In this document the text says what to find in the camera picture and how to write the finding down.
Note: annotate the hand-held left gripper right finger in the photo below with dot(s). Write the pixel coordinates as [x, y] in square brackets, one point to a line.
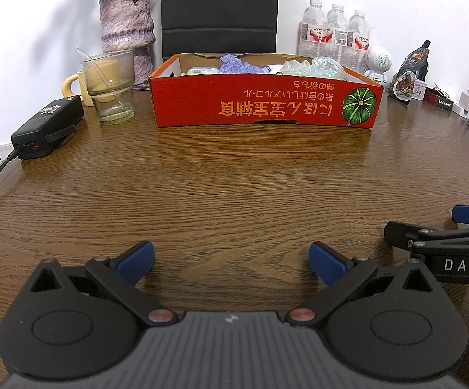
[326, 262]

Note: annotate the black power bank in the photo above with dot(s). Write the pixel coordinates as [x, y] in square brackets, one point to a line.
[44, 129]

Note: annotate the clear water bottle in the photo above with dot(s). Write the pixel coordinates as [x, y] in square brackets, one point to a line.
[313, 28]
[358, 40]
[337, 34]

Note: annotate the black chair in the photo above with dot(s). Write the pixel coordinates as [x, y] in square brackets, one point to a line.
[218, 8]

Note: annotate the iridescent translucent plastic bag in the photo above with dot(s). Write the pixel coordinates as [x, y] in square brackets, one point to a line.
[323, 67]

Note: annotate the dark patterned card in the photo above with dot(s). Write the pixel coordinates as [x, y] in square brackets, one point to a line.
[142, 86]

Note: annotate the wooden desktop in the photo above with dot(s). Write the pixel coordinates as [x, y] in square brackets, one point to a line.
[218, 190]

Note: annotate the clear glass cup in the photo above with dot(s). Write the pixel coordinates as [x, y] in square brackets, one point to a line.
[112, 109]

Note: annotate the yellow mug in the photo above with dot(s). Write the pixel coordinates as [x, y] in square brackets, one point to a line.
[84, 97]

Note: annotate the purple textured vase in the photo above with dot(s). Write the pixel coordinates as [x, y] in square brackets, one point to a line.
[127, 20]

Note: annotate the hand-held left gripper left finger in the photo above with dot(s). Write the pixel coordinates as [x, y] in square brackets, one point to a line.
[134, 261]

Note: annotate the glass straw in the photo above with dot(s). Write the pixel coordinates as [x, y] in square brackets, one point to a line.
[86, 57]

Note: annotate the white cotton buds box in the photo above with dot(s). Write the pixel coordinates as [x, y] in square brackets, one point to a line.
[204, 71]

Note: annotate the white charger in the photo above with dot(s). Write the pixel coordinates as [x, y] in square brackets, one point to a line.
[467, 101]

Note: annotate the purple knitted cloth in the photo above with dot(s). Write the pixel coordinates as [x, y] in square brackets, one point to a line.
[238, 65]

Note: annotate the white robot speaker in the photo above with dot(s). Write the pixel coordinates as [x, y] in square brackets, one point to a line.
[380, 60]

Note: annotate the dark snack pouch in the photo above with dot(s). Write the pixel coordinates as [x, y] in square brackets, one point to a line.
[410, 73]

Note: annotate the dark flat box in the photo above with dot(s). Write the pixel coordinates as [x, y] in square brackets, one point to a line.
[439, 100]

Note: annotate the red cardboard box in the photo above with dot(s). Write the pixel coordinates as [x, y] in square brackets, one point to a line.
[202, 101]

